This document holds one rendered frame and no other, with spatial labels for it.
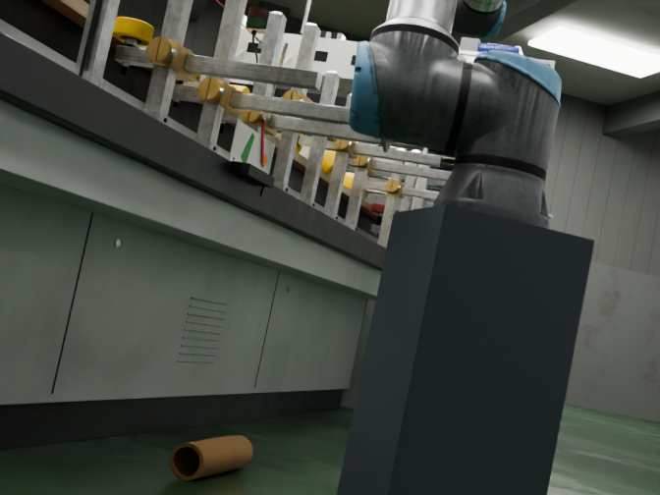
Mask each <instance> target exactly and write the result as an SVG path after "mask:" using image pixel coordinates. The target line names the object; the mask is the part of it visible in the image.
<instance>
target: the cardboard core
mask: <svg viewBox="0 0 660 495"><path fill-rule="evenodd" d="M251 457H252V446H251V444H250V442H249V441H248V440H247V439H246V437H245V436H242V435H231V436H224V437H218V438H211V439H205V440H199V441H192V442H187V443H182V444H179V445H178V446H176V447H175V448H174V449H173V451H172V452H171V455H170V458H169V466H170V470H171V472H172V473H173V474H174V475H175V476H176V477H177V478H179V479H181V480H185V481H189V480H193V479H197V478H201V477H205V476H208V475H213V474H217V473H221V472H225V471H229V470H233V469H237V468H243V467H245V466H246V465H247V464H248V463H249V462H250V460H251Z"/></svg>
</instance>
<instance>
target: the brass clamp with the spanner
mask: <svg viewBox="0 0 660 495"><path fill-rule="evenodd" d="M240 114H241V116H242V118H243V120H242V122H243V123H244V124H250V125H257V126H260V127H261V120H260V112H256V111H249V110H243V109H241V110H240ZM269 120H270V119H269ZM269 120H268V121H264V134H265V135H271V136H276V133H277V130H274V129H271V128H270V127H268V125H269Z"/></svg>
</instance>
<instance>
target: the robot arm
mask: <svg viewBox="0 0 660 495"><path fill-rule="evenodd" d="M506 7H507V4H506V1H504V0H390V5H389V9H388V14H387V19H386V23H384V24H383V25H381V26H379V27H377V28H375V29H374V30H373V32H372V33H371V37H370V41H369V42H368V41H360V42H359V43H358V44H357V56H356V63H355V71H354V80H353V88H352V97H351V105H350V114H349V125H350V127H351V129H352V130H353V131H355V132H357V133H360V134H364V135H367V136H371V137H374V138H377V139H379V138H381V145H382V148H383V151H384V152H387V151H388V149H389V146H390V143H391V142H400V143H404V144H409V145H414V146H419V147H424V148H429V149H434V150H439V151H444V152H449V153H454V154H456V157H455V162H454V167H453V171H452V173H451V175H450V177H449V178H448V180H447V182H446V183H445V185H444V187H443V188H442V190H441V192H440V193H439V194H438V195H437V197H436V199H435V200H434V203H433V206H437V205H443V204H449V205H453V206H457V207H461V208H465V209H469V210H473V211H477V212H481V213H485V214H489V215H493V216H498V217H502V218H506V219H510V220H514V221H518V222H522V223H525V224H529V225H533V226H538V227H542V228H546V229H549V225H550V222H549V216H548V210H547V204H546V198H545V193H544V184H545V179H546V174H547V169H548V163H549V158H550V153H551V148H552V143H553V138H554V133H555V128H556V123H557V118H558V113H559V110H560V107H561V103H560V98H561V89H562V82H561V79H560V77H559V75H558V74H557V72H556V71H555V70H554V69H552V68H551V67H550V66H548V65H546V64H545V63H543V62H541V61H538V60H536V59H534V58H531V57H526V56H524V55H522V54H518V53H514V52H508V51H500V50H490V51H488V52H487V51H483V52H480V53H478V54H477V55H476V57H475V58H474V60H473V63H469V62H464V61H460V60H458V58H459V53H460V47H459V44H458V42H457V41H456V40H455V39H454V37H453V36H452V35H451V31H454V32H459V33H464V34H469V35H474V36H478V37H479V38H494V37H496V36H497V34H498V33H499V31H500V28H501V25H502V23H503V21H504V17H505V13H506Z"/></svg>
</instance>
